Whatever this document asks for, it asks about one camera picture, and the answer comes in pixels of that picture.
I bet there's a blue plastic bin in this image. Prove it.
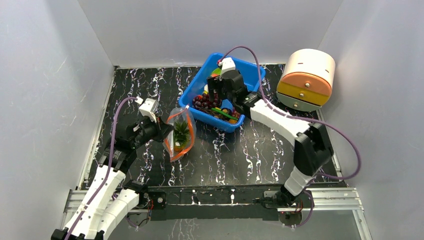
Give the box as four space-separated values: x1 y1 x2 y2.
178 52 267 134

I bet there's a round drawer cabinet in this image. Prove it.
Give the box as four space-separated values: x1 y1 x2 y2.
276 48 336 112

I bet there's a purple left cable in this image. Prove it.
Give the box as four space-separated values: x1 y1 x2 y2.
62 96 143 240

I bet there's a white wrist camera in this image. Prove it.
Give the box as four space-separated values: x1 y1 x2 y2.
135 96 159 123
218 57 236 78

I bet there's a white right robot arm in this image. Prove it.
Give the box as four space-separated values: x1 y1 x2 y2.
207 70 334 208

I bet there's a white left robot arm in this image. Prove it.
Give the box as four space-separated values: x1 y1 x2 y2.
51 116 174 240

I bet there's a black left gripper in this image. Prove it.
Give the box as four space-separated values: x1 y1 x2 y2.
131 112 174 149

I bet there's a green toy chili pepper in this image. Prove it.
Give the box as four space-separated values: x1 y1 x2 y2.
211 107 238 121

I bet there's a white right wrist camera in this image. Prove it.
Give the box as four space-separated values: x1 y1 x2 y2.
218 57 236 78

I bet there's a clear zip top bag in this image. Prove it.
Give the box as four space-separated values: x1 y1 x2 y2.
163 105 197 163

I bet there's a dark red grape bunch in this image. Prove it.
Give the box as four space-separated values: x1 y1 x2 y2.
192 93 223 110

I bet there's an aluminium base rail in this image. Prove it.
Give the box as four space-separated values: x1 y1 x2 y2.
64 183 364 222

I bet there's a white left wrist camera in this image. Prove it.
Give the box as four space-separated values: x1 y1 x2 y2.
135 96 159 123

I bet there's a green toy starfruit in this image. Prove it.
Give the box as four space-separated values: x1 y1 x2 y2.
210 67 222 77

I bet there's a toy pineapple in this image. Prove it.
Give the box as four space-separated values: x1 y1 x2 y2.
173 120 190 153

